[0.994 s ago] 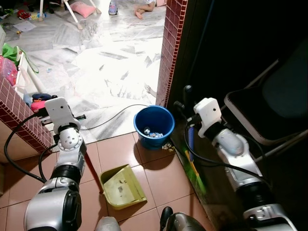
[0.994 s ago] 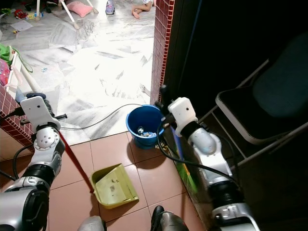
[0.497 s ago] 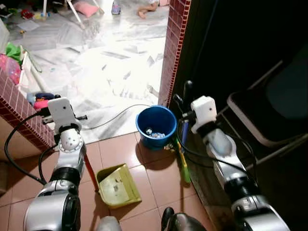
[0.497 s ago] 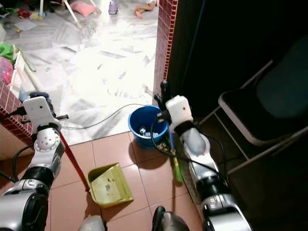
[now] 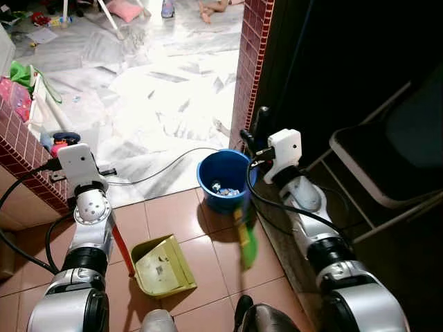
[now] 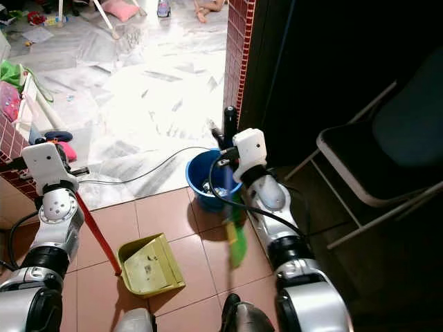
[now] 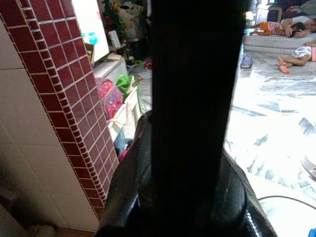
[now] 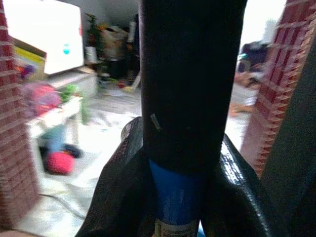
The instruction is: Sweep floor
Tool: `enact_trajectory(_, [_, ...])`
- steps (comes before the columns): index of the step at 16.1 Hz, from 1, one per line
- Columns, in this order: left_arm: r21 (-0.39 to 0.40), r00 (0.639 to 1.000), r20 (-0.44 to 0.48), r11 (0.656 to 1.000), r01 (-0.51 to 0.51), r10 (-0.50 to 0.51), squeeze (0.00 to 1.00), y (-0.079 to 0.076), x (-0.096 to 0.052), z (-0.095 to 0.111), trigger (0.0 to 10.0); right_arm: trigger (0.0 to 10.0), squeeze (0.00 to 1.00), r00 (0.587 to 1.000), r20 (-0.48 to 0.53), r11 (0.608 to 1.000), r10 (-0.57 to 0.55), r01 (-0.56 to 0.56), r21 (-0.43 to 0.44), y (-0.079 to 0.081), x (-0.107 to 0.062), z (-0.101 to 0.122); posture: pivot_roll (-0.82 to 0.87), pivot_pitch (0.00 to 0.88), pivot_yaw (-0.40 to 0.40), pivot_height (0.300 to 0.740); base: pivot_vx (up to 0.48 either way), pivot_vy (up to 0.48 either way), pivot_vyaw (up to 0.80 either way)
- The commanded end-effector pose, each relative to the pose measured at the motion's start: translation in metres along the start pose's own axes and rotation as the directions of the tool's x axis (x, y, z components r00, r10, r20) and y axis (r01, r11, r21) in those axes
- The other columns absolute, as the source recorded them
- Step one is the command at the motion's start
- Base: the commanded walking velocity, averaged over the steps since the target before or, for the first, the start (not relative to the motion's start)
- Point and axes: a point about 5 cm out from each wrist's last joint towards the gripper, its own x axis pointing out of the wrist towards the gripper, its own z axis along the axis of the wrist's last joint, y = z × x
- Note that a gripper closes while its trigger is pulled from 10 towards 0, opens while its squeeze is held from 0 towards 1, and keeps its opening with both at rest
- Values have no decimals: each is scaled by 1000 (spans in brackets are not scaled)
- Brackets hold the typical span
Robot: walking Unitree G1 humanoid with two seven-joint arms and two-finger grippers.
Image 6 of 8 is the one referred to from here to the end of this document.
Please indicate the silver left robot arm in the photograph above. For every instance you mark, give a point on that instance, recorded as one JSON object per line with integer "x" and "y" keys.
{"x": 59, "y": 207}

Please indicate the green cloth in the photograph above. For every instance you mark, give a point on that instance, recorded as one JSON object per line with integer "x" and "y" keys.
{"x": 12, "y": 72}

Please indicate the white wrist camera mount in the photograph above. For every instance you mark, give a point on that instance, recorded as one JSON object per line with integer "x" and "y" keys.
{"x": 48, "y": 166}
{"x": 250, "y": 149}

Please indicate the white rack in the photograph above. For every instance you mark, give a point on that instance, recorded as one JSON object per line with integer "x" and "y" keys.
{"x": 34, "y": 104}

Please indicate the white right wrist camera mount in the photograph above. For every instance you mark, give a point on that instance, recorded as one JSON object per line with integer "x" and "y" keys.
{"x": 250, "y": 149}

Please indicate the person's bare foot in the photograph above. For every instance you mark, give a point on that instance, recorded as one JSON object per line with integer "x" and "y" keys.
{"x": 204, "y": 10}

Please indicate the white paper sheet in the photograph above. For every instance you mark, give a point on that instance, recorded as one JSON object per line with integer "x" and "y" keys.
{"x": 38, "y": 34}

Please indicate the blue plastic bucket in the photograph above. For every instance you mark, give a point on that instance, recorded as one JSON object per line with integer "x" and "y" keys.
{"x": 199, "y": 176}

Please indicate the white folding stand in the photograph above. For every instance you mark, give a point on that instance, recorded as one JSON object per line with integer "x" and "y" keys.
{"x": 107, "y": 19}

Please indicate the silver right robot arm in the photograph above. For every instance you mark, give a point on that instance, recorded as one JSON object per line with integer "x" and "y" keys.
{"x": 266, "y": 190}

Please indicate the dark folding chair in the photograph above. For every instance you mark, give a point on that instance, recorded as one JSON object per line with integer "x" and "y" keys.
{"x": 353, "y": 162}

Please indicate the small shoe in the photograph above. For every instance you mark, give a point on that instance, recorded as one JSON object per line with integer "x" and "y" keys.
{"x": 163, "y": 8}

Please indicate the red and blue toy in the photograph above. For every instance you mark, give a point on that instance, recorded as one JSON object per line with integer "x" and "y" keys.
{"x": 66, "y": 146}

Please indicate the pink pillow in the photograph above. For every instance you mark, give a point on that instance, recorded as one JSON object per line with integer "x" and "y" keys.
{"x": 121, "y": 10}

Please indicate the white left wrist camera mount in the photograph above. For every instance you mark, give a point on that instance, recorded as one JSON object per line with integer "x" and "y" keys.
{"x": 48, "y": 166}

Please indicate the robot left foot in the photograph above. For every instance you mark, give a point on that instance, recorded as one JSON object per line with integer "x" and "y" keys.
{"x": 135, "y": 321}

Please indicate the pink patterned bag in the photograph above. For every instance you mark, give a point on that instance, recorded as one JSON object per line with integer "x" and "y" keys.
{"x": 10, "y": 104}

